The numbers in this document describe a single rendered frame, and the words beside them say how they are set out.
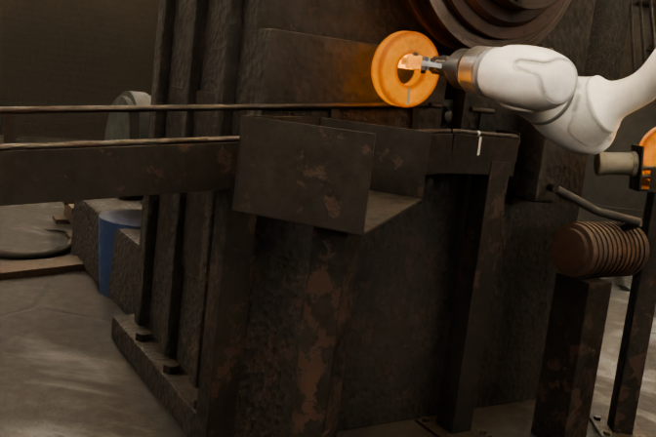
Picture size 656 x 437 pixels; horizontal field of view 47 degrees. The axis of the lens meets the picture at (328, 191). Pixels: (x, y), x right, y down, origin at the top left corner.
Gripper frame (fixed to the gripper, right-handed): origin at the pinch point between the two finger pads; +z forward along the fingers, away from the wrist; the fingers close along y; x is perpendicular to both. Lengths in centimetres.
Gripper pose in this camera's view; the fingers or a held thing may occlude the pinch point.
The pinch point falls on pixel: (407, 60)
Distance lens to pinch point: 156.5
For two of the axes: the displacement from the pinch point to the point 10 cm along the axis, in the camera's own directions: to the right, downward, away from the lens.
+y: 8.5, 0.2, 5.2
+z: -5.1, -2.2, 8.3
